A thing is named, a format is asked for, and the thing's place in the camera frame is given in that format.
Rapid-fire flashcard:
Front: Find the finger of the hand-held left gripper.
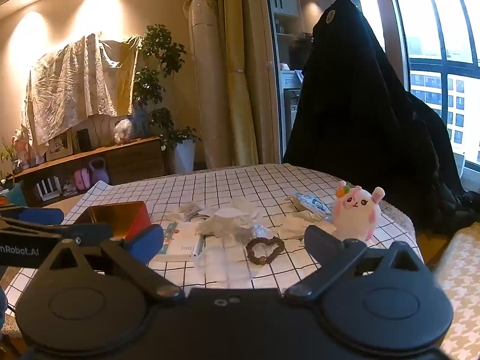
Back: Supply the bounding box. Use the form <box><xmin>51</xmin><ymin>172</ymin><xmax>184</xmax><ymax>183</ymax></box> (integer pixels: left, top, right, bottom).
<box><xmin>0</xmin><ymin>206</ymin><xmax>65</xmax><ymax>226</ymax></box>
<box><xmin>0</xmin><ymin>218</ymin><xmax>114</xmax><ymax>241</ymax></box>

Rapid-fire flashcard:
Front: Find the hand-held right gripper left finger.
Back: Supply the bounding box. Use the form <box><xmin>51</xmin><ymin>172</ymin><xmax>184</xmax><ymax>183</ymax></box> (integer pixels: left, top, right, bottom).
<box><xmin>37</xmin><ymin>224</ymin><xmax>185</xmax><ymax>304</ymax></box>

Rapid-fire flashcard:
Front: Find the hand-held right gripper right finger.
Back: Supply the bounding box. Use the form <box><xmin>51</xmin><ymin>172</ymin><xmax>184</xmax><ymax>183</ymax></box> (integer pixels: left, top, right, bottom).
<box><xmin>284</xmin><ymin>225</ymin><xmax>430</xmax><ymax>303</ymax></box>

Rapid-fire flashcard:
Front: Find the red cardboard box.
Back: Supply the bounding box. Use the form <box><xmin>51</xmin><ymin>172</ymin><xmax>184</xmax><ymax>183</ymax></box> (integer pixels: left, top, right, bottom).
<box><xmin>77</xmin><ymin>201</ymin><xmax>152</xmax><ymax>241</ymax></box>

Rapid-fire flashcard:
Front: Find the small silvery packet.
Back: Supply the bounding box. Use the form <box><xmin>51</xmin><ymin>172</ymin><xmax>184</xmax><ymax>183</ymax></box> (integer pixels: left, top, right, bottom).
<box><xmin>165</xmin><ymin>202</ymin><xmax>211</xmax><ymax>223</ymax></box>

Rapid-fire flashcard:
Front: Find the bead bracelet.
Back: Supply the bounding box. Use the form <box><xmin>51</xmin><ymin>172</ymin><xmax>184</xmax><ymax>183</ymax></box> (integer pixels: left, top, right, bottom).
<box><xmin>244</xmin><ymin>232</ymin><xmax>287</xmax><ymax>267</ymax></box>

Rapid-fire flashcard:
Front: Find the clear plastic bag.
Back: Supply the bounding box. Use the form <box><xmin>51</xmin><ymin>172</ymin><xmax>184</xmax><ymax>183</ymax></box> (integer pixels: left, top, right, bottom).
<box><xmin>196</xmin><ymin>199</ymin><xmax>264</xmax><ymax>242</ymax></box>

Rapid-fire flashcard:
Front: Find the white router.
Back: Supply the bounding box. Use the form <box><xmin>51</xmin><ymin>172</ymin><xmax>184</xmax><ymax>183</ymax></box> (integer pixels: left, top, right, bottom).
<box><xmin>35</xmin><ymin>176</ymin><xmax>63</xmax><ymax>202</ymax></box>

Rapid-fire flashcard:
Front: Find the teal white booklet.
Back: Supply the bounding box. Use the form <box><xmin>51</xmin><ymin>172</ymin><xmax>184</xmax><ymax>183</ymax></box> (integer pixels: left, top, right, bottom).
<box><xmin>154</xmin><ymin>222</ymin><xmax>205</xmax><ymax>263</ymax></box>

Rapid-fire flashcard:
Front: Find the small pink case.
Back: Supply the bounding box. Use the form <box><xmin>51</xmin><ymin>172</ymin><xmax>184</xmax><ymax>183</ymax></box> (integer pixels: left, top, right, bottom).
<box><xmin>74</xmin><ymin>168</ymin><xmax>92</xmax><ymax>191</ymax></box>

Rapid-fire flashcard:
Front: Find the purple kettlebell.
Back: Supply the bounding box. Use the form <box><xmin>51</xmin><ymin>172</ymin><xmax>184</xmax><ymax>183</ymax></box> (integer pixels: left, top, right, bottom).
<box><xmin>88</xmin><ymin>157</ymin><xmax>110</xmax><ymax>185</ymax></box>

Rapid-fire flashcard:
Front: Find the small green potted plant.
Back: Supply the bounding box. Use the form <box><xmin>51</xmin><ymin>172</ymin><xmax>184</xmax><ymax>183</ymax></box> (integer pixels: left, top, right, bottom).
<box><xmin>0</xmin><ymin>137</ymin><xmax>18</xmax><ymax>175</ymax></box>

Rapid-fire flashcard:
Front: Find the pink figurine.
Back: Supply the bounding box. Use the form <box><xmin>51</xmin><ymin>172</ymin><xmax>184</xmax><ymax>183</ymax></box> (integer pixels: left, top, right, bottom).
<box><xmin>11</xmin><ymin>127</ymin><xmax>33</xmax><ymax>170</ymax></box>

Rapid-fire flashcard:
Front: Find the wooden sideboard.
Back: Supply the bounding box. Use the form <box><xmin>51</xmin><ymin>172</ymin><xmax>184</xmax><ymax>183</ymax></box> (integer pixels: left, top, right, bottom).
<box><xmin>7</xmin><ymin>137</ymin><xmax>166</xmax><ymax>208</ymax></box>

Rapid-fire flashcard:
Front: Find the beige patterned table cover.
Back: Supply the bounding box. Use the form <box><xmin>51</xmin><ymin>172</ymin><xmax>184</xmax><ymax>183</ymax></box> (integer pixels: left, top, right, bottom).
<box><xmin>0</xmin><ymin>163</ymin><xmax>426</xmax><ymax>346</ymax></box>

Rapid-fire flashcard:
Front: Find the black speaker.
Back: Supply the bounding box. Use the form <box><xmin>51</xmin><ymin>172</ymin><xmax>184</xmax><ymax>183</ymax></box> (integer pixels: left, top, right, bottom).
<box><xmin>77</xmin><ymin>128</ymin><xmax>93</xmax><ymax>153</ymax></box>

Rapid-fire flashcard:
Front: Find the white black checked tablecloth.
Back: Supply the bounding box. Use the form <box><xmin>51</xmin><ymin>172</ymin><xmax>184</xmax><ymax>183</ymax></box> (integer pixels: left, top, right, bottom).
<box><xmin>7</xmin><ymin>163</ymin><xmax>417</xmax><ymax>308</ymax></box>

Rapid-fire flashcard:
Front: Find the white faceted plant pot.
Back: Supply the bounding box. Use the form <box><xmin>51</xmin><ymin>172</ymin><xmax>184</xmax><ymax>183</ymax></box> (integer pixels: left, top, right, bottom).
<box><xmin>165</xmin><ymin>140</ymin><xmax>197</xmax><ymax>175</ymax></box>

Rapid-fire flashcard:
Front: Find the beige shell-shaped decor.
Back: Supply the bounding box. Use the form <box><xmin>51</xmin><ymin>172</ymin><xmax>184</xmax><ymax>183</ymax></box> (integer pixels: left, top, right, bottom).
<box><xmin>88</xmin><ymin>114</ymin><xmax>121</xmax><ymax>147</ymax></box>

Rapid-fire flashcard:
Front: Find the white pink plastic bag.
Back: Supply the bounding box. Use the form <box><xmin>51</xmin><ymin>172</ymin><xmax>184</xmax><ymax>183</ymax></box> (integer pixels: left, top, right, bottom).
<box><xmin>113</xmin><ymin>118</ymin><xmax>134</xmax><ymax>145</ymax></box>

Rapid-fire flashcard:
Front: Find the blue vase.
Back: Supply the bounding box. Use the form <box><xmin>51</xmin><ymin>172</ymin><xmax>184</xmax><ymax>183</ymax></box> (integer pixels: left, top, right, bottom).
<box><xmin>133</xmin><ymin>109</ymin><xmax>151</xmax><ymax>138</ymax></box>

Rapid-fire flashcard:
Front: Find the white washing machine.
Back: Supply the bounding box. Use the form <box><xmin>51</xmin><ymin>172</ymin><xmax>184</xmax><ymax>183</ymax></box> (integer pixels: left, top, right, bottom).
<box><xmin>281</xmin><ymin>69</ymin><xmax>305</xmax><ymax>154</ymax></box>

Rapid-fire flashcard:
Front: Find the white draped sheet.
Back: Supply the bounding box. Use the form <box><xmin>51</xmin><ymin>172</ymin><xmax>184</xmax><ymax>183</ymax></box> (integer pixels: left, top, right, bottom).
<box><xmin>20</xmin><ymin>33</ymin><xmax>143</xmax><ymax>148</ymax></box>

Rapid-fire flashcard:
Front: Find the black draped cloth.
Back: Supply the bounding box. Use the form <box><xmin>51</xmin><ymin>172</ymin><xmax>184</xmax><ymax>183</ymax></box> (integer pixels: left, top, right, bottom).
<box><xmin>283</xmin><ymin>0</ymin><xmax>480</xmax><ymax>233</ymax></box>

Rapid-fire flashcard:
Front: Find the houndstooth fabric chair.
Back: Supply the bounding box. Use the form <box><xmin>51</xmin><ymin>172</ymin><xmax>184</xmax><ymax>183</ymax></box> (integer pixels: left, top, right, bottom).
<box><xmin>431</xmin><ymin>223</ymin><xmax>480</xmax><ymax>360</ymax></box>

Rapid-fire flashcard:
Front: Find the yellow curtain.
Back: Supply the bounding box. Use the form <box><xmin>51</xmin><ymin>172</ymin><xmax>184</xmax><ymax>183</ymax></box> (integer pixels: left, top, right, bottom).
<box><xmin>219</xmin><ymin>0</ymin><xmax>282</xmax><ymax>166</ymax></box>

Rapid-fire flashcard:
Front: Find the covered standing air conditioner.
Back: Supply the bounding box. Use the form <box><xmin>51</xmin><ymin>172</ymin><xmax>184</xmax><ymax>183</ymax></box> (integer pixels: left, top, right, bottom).
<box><xmin>184</xmin><ymin>0</ymin><xmax>234</xmax><ymax>172</ymax></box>

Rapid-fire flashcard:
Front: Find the tall green houseplant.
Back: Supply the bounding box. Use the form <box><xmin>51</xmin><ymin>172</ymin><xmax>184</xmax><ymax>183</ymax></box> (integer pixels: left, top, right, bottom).
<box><xmin>131</xmin><ymin>24</ymin><xmax>201</xmax><ymax>151</ymax></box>

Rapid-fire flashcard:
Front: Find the large glass window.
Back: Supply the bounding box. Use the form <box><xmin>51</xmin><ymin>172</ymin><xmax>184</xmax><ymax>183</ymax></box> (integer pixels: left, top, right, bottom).
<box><xmin>358</xmin><ymin>0</ymin><xmax>480</xmax><ymax>193</ymax></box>

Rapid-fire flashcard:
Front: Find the white photo frame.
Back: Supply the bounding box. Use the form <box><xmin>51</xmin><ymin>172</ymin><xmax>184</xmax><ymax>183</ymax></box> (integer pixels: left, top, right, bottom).
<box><xmin>46</xmin><ymin>129</ymin><xmax>74</xmax><ymax>161</ymax></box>

